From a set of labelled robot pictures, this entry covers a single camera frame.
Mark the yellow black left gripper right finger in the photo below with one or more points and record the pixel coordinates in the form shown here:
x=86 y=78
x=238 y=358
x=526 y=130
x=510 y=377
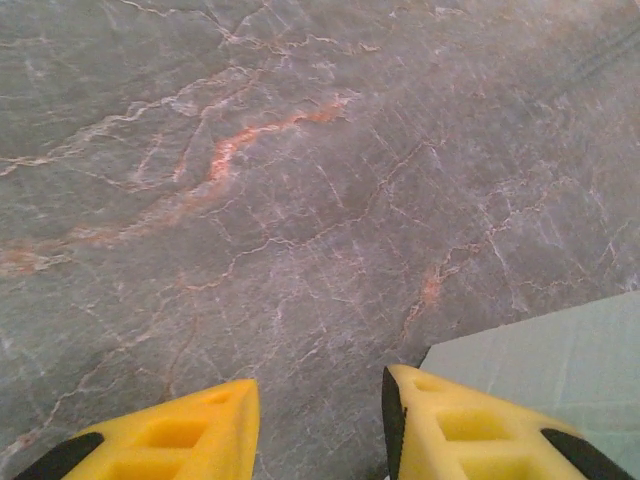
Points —
x=450 y=440

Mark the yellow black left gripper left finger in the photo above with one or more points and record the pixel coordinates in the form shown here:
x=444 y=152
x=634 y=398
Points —
x=175 y=445

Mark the light teal paper box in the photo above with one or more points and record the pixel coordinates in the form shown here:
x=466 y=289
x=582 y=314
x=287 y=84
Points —
x=575 y=350

